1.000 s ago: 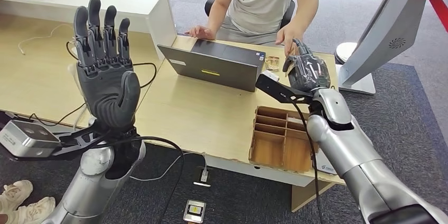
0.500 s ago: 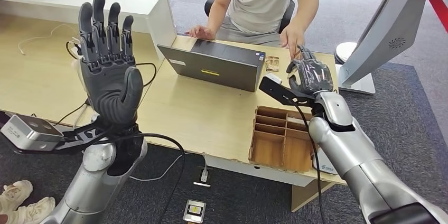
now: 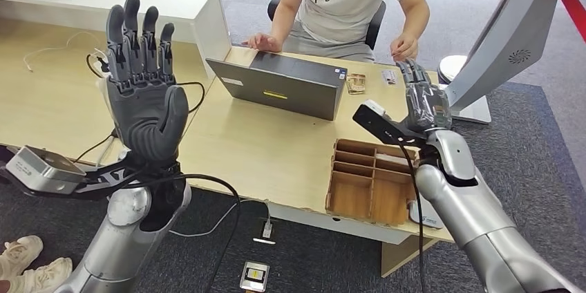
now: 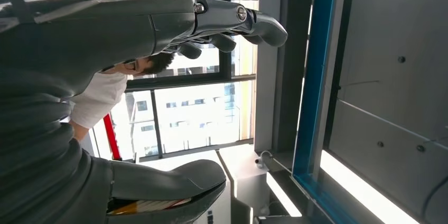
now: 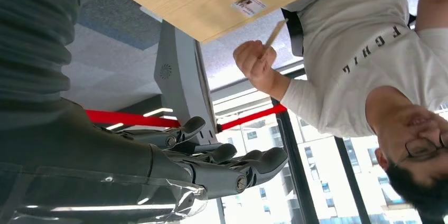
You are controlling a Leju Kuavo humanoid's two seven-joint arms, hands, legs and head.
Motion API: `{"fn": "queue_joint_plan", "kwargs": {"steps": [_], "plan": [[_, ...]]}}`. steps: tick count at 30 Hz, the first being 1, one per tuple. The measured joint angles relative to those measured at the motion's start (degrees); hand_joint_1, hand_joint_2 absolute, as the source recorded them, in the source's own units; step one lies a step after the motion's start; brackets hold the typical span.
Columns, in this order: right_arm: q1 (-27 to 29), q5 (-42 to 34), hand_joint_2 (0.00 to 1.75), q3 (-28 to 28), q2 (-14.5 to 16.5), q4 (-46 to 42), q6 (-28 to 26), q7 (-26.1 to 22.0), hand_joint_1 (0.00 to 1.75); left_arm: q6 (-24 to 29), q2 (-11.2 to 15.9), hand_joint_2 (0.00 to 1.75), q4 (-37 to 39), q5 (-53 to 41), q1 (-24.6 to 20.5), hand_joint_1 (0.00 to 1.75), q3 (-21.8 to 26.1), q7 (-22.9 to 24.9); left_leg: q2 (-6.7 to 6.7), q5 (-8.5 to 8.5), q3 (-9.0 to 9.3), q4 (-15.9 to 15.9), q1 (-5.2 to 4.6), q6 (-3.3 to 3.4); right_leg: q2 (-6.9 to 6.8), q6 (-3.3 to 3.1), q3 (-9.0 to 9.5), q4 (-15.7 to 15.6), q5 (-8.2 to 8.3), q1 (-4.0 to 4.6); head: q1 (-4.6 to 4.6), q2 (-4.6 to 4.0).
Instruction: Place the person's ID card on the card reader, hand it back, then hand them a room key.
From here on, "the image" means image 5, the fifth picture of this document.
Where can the black window frame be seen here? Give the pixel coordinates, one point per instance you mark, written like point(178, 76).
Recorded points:
point(303, 198)

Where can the black-framed glasses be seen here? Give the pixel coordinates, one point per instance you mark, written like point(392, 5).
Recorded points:
point(420, 147)

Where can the red barrier bar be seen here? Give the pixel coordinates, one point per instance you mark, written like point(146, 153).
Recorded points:
point(133, 119)

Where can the person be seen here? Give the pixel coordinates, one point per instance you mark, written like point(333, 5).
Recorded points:
point(350, 40)

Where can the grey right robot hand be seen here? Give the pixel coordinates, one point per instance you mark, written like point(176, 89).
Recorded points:
point(87, 166)

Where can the light wooden desk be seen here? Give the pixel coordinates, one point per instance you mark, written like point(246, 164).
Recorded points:
point(196, 2)

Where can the silver kiosk stand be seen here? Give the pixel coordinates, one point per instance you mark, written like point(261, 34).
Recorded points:
point(182, 75)

